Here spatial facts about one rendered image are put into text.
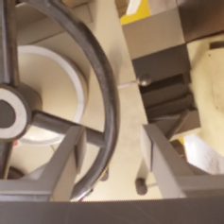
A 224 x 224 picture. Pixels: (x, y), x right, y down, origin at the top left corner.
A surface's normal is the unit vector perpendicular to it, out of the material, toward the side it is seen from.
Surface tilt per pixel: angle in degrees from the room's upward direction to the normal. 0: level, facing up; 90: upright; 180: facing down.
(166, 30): 90
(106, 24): 90
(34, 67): 105
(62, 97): 119
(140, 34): 90
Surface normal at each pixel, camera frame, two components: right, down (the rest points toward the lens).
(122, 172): 0.01, 0.27
